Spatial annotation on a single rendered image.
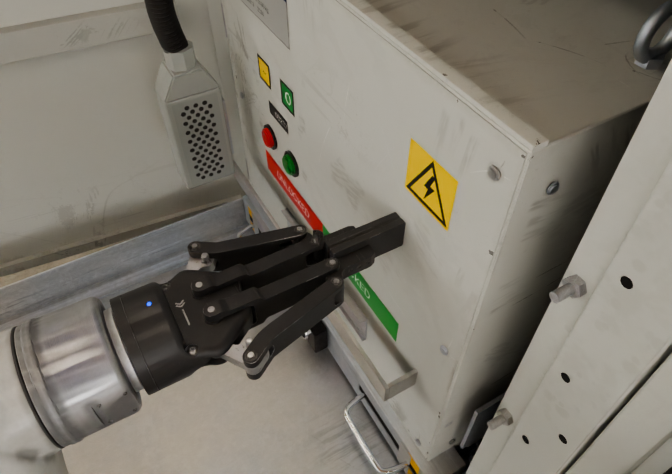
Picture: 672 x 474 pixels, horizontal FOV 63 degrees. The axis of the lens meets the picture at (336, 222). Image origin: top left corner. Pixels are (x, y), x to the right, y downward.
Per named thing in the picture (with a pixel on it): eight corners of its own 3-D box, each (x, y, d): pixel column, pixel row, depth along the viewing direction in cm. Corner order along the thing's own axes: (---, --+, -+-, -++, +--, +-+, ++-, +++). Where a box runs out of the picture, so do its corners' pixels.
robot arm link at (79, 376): (80, 467, 39) (163, 426, 41) (27, 412, 32) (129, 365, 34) (55, 365, 44) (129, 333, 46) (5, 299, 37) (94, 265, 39)
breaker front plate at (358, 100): (417, 468, 65) (512, 159, 30) (250, 211, 94) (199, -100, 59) (426, 462, 65) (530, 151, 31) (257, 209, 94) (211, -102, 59)
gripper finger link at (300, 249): (204, 324, 44) (198, 311, 44) (326, 266, 48) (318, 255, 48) (195, 295, 41) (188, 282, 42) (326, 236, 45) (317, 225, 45)
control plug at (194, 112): (188, 191, 76) (158, 82, 64) (177, 171, 79) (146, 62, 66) (240, 172, 79) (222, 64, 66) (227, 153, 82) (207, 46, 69)
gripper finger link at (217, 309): (199, 304, 40) (205, 318, 39) (335, 249, 44) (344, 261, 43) (208, 332, 43) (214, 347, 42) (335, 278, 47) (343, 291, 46)
